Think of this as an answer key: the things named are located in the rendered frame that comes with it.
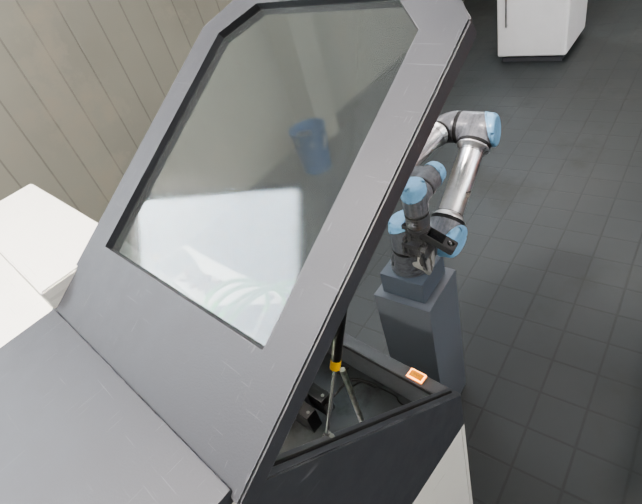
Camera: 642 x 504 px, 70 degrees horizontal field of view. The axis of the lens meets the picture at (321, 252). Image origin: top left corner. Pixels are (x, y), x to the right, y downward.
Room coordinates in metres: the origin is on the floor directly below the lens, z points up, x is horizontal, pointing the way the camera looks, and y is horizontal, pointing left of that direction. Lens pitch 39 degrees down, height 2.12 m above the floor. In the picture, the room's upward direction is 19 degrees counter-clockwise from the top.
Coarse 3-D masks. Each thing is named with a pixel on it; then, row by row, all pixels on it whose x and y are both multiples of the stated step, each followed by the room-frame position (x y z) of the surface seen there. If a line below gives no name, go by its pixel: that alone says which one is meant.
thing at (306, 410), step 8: (312, 384) 0.84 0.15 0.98; (312, 392) 0.81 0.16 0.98; (320, 392) 0.81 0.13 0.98; (328, 392) 0.80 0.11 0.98; (312, 400) 0.81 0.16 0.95; (320, 400) 0.78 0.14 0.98; (304, 408) 0.77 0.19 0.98; (312, 408) 0.76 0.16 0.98; (320, 408) 0.79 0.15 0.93; (304, 416) 0.75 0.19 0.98; (312, 416) 0.75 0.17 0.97; (304, 424) 0.76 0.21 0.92; (312, 424) 0.74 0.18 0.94; (320, 424) 0.75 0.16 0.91
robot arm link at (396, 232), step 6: (402, 210) 1.32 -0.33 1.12; (396, 216) 1.30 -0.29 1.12; (402, 216) 1.29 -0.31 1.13; (390, 222) 1.28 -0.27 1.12; (396, 222) 1.27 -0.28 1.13; (402, 222) 1.25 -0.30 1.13; (390, 228) 1.27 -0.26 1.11; (396, 228) 1.24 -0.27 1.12; (390, 234) 1.27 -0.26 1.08; (396, 234) 1.24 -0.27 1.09; (402, 234) 1.23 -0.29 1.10; (396, 240) 1.25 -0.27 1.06; (402, 240) 1.23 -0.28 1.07; (396, 246) 1.25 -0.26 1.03; (396, 252) 1.26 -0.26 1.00; (402, 252) 1.24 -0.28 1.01
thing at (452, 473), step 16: (464, 432) 0.67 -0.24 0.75; (448, 448) 0.62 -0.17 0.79; (464, 448) 0.67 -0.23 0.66; (448, 464) 0.62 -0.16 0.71; (464, 464) 0.66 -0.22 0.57; (432, 480) 0.57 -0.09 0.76; (448, 480) 0.61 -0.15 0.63; (464, 480) 0.66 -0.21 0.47; (432, 496) 0.56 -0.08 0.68; (448, 496) 0.60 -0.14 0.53; (464, 496) 0.65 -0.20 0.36
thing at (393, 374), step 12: (348, 336) 1.00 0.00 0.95; (348, 348) 0.95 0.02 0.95; (360, 348) 0.94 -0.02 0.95; (372, 348) 0.92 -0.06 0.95; (348, 360) 0.98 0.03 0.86; (360, 360) 0.93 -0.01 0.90; (372, 360) 0.88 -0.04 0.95; (384, 360) 0.86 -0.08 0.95; (396, 360) 0.85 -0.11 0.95; (372, 372) 0.89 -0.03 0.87; (384, 372) 0.85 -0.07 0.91; (396, 372) 0.81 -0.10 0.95; (384, 384) 0.86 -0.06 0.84; (396, 384) 0.82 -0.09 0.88; (408, 384) 0.78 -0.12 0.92; (432, 384) 0.73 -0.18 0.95; (408, 396) 0.78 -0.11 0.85; (420, 396) 0.75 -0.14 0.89
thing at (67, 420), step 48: (0, 288) 1.11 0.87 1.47; (0, 336) 0.90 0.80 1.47; (48, 336) 0.80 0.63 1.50; (0, 384) 0.70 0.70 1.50; (48, 384) 0.66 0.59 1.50; (96, 384) 0.61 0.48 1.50; (0, 432) 0.58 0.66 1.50; (48, 432) 0.54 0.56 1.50; (96, 432) 0.51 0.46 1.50; (144, 432) 0.47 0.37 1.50; (0, 480) 0.48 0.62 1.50; (48, 480) 0.45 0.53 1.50; (96, 480) 0.42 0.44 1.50; (144, 480) 0.39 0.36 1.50; (192, 480) 0.37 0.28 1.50
